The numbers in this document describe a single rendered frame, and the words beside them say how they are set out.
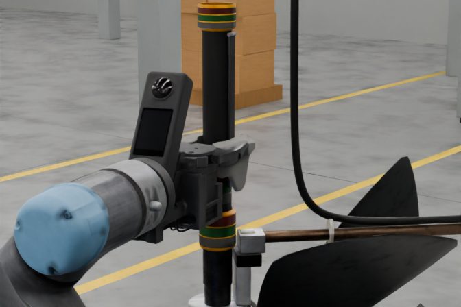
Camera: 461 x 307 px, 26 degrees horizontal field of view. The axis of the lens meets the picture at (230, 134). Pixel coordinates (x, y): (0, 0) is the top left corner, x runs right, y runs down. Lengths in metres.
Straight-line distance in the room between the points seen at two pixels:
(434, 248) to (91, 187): 0.40
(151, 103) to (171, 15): 6.49
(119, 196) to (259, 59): 8.77
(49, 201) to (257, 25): 8.76
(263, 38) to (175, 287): 5.10
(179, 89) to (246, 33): 8.44
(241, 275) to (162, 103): 0.25
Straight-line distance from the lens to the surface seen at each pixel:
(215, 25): 1.11
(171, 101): 1.03
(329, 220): 1.19
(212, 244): 1.16
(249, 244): 1.17
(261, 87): 9.74
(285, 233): 1.18
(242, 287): 1.19
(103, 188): 0.92
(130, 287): 4.94
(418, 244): 1.10
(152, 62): 7.52
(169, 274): 5.10
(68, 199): 0.88
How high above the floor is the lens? 1.75
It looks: 12 degrees down
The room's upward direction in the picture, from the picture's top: straight up
